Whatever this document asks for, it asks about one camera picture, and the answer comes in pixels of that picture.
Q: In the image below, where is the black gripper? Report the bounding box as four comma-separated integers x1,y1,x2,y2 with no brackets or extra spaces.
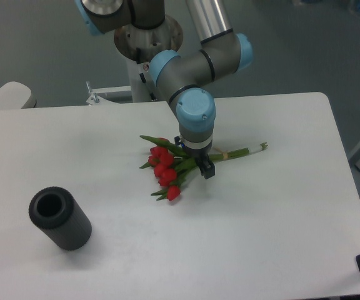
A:
174,135,215,179

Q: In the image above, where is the red tulip bouquet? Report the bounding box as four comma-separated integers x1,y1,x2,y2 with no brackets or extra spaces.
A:
138,134,269,203

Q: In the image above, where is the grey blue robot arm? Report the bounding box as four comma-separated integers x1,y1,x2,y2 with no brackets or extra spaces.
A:
76,1,253,178

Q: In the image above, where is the dark grey ribbed vase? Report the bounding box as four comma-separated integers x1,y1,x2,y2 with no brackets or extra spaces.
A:
28,186,92,251

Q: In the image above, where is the beige chair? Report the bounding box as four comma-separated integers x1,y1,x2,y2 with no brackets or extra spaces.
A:
0,81,37,111

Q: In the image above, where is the black cable on pedestal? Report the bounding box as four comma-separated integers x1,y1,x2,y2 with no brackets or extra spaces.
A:
139,72,159,102

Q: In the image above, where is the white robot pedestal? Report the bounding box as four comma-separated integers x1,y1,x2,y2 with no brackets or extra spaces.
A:
113,15,184,103

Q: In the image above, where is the white metal base frame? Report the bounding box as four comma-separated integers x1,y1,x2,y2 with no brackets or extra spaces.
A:
85,80,168,106

